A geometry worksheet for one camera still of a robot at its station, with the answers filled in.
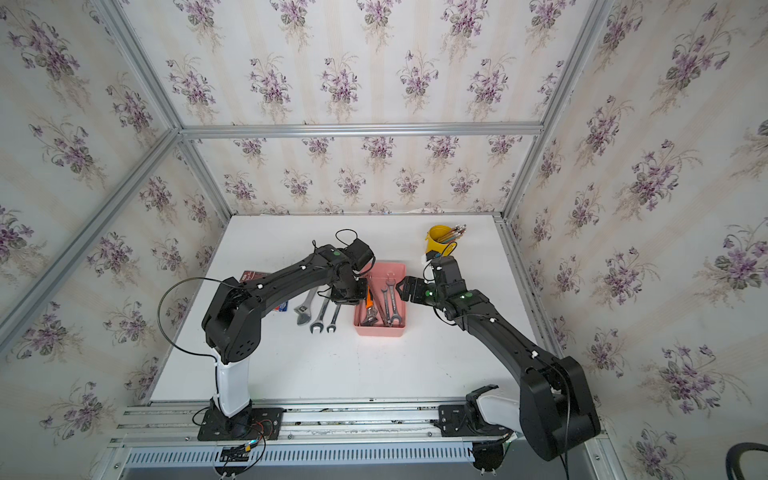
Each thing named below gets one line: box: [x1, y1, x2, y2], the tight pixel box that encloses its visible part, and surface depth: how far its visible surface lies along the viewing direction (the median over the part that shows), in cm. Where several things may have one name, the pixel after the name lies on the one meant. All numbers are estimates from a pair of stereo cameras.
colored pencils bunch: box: [437, 224, 467, 244], surface depth 95 cm
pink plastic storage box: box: [354, 262, 407, 337], surface depth 94 cm
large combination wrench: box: [309, 296, 330, 334], surface depth 92 cm
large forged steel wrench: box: [294, 287, 318, 326], surface depth 94 cm
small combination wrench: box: [326, 303, 341, 333], surface depth 92 cm
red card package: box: [240, 270, 268, 283], surface depth 103 cm
